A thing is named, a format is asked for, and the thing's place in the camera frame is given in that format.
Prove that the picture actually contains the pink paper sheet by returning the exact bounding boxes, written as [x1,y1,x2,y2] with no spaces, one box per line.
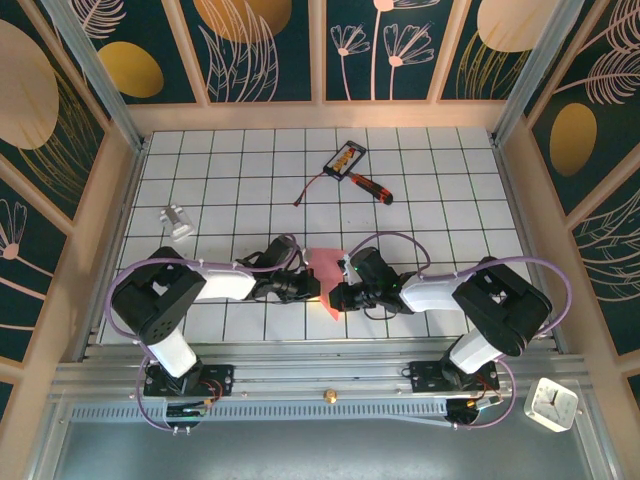
[305,247,349,321]

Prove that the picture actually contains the white square clock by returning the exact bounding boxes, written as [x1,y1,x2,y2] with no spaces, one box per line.
[523,377,580,434]

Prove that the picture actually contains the orange black screwdriver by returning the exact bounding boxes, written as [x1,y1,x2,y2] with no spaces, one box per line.
[348,171,395,206]

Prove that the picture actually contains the white silver hinged device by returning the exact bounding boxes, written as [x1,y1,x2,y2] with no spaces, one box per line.
[158,203,195,245]

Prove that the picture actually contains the black controller board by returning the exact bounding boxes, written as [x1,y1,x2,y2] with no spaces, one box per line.
[164,402,214,420]
[446,397,504,424]

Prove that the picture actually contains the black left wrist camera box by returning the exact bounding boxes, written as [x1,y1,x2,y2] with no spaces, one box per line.
[262,235,305,274]

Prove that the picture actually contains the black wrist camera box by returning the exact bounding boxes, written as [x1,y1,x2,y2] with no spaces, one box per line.
[343,247,397,286]
[262,235,305,274]

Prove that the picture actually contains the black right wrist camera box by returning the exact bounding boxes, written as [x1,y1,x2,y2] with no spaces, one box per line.
[343,247,397,286]

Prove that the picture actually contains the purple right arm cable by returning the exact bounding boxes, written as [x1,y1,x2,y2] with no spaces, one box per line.
[349,232,573,432]

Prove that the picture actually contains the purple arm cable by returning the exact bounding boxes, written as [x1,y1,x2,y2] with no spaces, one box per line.
[107,233,301,436]
[349,232,573,432]

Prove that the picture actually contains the aluminium front rail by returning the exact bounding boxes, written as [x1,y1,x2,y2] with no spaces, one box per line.
[49,339,586,401]

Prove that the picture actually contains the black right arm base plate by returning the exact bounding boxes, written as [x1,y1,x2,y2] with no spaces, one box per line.
[408,359,501,394]

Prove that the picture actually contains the thin red black wire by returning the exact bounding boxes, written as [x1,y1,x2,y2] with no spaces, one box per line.
[293,171,331,207]

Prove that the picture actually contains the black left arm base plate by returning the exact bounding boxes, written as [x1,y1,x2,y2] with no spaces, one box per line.
[143,363,236,399]

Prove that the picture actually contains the grey slotted cable duct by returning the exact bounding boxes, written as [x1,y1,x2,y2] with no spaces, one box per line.
[69,399,451,422]

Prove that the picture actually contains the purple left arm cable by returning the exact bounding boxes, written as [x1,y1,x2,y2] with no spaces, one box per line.
[107,233,301,436]

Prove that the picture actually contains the wall panel with leaf lines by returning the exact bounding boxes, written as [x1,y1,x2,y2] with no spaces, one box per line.
[167,0,321,106]

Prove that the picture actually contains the wall panel with pink flowers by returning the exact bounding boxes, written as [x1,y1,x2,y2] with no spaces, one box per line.
[314,0,446,105]

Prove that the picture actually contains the wall panel with feather lines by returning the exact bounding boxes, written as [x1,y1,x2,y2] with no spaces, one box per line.
[564,164,640,374]

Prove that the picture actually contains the wall panel with cream oval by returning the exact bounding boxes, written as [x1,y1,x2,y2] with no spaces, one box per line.
[434,0,571,104]

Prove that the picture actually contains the wall panel with white flower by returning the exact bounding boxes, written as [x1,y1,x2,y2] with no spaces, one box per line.
[0,149,76,374]

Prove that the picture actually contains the wall panel with yellow oval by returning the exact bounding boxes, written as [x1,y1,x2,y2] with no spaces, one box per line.
[519,0,640,219]
[74,0,210,107]

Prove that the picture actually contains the aluminium frame post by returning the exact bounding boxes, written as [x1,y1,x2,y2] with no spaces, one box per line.
[489,0,586,146]
[39,0,149,151]

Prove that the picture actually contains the wall panel with cream circle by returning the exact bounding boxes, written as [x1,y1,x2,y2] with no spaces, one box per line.
[0,0,112,234]

